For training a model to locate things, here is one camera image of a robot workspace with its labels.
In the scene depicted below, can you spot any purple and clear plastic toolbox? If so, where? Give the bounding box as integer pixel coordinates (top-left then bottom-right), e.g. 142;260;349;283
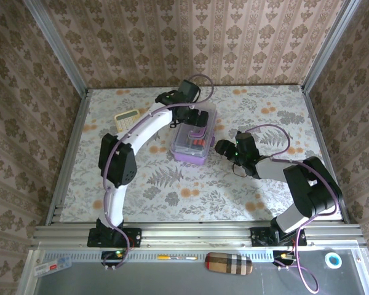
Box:
170;101;218;166

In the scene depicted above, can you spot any cream yellow desk calculator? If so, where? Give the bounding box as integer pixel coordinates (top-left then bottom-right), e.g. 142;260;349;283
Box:
114;109;141;133

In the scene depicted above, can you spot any floral printed table covering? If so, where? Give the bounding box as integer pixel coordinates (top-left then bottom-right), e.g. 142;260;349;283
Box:
58;85;343;222

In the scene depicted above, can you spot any small circuit board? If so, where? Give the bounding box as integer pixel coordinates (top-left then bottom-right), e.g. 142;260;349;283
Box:
272;250;297;267
101;250;126;267

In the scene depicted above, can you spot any plaid glasses case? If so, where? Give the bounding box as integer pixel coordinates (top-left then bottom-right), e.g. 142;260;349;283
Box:
204;251;254;277

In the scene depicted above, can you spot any yellow white pen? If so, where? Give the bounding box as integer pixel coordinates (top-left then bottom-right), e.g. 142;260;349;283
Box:
157;254;199;262

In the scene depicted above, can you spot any white blue tape roll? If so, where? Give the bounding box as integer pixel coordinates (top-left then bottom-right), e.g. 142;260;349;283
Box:
323;252;343;269

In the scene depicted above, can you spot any grey metal shelf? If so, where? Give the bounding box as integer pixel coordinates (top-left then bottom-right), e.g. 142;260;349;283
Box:
17;248;369;295

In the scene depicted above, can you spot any clear plastic label box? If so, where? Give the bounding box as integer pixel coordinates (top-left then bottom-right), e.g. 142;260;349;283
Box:
33;256;73;278

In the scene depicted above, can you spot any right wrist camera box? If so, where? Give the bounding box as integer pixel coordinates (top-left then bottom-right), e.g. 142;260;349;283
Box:
235;131;256;154

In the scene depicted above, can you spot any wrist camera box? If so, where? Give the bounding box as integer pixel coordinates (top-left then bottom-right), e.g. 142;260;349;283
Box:
178;79;202;101
235;131;256;154

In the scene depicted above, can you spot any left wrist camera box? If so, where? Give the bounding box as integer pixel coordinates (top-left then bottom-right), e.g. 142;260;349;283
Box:
178;79;202;101

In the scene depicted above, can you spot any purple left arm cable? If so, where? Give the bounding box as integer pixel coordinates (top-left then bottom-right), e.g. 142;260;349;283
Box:
100;73;216;271

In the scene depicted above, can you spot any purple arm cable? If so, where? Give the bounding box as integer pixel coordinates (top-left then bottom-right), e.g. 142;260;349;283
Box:
100;73;216;271
247;124;342;294

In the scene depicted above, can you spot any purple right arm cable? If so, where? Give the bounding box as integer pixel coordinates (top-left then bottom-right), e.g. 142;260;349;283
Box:
247;124;342;294

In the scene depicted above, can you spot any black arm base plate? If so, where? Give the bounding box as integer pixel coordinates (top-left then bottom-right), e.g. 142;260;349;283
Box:
250;226;308;247
87;227;142;248

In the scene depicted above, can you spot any aluminium table side rail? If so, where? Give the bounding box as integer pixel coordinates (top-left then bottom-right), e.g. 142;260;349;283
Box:
300;85;352;224
45;88;92;227

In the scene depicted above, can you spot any aluminium front frame rail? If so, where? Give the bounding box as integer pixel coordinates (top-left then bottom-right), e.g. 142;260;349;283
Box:
30;219;365;250

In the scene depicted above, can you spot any aluminium frame post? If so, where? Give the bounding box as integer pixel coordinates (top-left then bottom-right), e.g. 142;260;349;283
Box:
301;0;363;93
22;0;89;93

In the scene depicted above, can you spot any slotted grey cable duct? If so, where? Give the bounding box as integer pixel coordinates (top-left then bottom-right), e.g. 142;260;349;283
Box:
42;250;279;262

